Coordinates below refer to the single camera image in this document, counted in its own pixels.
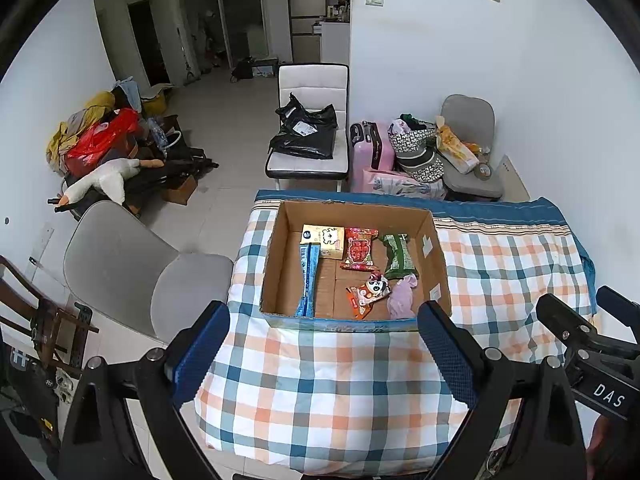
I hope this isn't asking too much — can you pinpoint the pink suitcase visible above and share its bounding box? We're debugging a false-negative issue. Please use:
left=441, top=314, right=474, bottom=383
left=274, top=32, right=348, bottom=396
left=349, top=120, right=398, bottom=193

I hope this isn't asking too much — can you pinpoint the white goose plush toy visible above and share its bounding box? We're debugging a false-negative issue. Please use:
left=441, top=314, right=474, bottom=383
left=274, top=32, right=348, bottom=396
left=55, top=157, right=165, bottom=213

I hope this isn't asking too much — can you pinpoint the green snack packet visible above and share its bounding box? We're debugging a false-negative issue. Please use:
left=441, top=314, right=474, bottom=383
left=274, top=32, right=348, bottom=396
left=378, top=232, right=420, bottom=281

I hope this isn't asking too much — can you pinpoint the wooden rack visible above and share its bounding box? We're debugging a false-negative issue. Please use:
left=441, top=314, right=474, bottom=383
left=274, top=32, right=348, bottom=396
left=0, top=255, right=100, bottom=376

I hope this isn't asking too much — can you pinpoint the patterned tote bag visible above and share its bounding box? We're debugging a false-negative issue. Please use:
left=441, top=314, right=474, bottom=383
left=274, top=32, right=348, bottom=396
left=387, top=112, right=446, bottom=183

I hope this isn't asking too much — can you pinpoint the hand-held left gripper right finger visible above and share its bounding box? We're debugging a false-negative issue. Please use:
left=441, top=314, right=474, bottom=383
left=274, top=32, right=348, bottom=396
left=417, top=301, right=587, bottom=480

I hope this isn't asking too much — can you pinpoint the panda print snack packet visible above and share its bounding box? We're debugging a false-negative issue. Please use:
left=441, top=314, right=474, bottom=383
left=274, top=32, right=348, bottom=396
left=346, top=272, right=392, bottom=320

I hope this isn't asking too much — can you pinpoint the yellow cloth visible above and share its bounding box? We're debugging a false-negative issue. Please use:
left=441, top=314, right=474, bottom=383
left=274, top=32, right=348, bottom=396
left=46, top=91, right=116, bottom=171

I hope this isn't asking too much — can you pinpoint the pink printed bag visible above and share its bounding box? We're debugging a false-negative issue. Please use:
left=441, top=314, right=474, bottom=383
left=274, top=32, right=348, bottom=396
left=362, top=167, right=447, bottom=201

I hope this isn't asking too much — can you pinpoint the pink plastic packet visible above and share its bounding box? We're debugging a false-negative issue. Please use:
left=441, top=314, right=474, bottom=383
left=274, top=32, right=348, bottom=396
left=387, top=274, right=419, bottom=321

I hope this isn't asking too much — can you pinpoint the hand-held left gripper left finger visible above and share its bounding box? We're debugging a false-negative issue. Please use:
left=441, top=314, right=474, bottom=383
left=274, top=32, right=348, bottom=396
left=59, top=301, right=231, bottom=480

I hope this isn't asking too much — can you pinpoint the red plastic bag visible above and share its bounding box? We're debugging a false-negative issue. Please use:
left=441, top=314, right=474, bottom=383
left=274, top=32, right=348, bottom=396
left=65, top=108, right=141, bottom=178

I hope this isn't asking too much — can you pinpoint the plaid blanket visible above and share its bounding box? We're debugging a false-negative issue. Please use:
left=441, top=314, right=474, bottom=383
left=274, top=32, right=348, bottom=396
left=197, top=205, right=598, bottom=476

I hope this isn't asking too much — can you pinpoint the grey cushioned chair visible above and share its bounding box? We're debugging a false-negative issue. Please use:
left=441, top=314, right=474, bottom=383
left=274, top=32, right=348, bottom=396
left=439, top=94, right=505, bottom=202

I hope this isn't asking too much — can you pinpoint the yellow bin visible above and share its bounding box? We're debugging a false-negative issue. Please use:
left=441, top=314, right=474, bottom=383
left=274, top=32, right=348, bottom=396
left=141, top=83, right=173, bottom=117

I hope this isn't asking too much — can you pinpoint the long blue packet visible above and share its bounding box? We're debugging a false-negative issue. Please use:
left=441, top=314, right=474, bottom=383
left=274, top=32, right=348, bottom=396
left=294, top=241, right=322, bottom=318

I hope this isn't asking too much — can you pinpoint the black backpack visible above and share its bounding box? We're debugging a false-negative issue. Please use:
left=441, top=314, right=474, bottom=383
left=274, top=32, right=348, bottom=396
left=230, top=57, right=256, bottom=83

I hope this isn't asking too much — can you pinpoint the white board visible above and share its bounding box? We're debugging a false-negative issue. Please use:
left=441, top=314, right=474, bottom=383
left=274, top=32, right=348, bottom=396
left=500, top=154, right=531, bottom=203

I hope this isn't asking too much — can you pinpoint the black folding stand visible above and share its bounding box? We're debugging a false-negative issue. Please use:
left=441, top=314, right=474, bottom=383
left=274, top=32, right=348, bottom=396
left=122, top=145, right=219, bottom=211

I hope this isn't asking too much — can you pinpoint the white padded chair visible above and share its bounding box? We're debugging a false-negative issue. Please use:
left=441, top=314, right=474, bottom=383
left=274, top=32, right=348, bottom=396
left=265, top=62, right=350, bottom=192

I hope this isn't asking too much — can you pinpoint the grey shell chair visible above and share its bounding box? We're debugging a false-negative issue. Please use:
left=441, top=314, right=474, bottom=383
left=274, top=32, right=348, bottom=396
left=62, top=200, right=235, bottom=346

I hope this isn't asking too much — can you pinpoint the small cardboard box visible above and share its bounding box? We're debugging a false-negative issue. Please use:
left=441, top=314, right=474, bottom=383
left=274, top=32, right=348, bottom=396
left=160, top=172, right=199, bottom=206

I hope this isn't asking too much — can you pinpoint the red snack packet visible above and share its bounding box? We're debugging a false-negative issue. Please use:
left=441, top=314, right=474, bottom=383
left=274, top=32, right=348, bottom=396
left=340, top=227, right=379, bottom=272

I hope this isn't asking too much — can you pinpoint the yellow white plastic bag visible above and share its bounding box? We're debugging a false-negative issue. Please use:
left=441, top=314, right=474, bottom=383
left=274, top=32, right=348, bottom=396
left=435, top=116, right=480, bottom=175

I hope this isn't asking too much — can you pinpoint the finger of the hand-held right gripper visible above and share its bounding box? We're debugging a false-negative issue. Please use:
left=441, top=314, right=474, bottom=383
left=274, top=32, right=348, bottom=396
left=536, top=294, right=598, bottom=346
left=595, top=285, right=640, bottom=326

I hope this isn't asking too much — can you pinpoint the white cabinet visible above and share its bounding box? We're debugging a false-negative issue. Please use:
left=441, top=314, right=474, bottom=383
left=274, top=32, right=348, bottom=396
left=320, top=20, right=351, bottom=63

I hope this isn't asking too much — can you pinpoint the yellow snack box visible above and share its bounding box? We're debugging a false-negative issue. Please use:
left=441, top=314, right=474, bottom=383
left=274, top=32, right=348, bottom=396
left=300, top=224, right=346, bottom=261

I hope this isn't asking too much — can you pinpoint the light blue cloth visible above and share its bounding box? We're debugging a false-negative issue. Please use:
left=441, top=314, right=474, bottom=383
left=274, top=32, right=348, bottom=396
left=115, top=76, right=143, bottom=111

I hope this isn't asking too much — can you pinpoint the black plastic bag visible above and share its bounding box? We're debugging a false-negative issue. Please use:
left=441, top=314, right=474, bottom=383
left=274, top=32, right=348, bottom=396
left=268, top=92, right=338, bottom=160

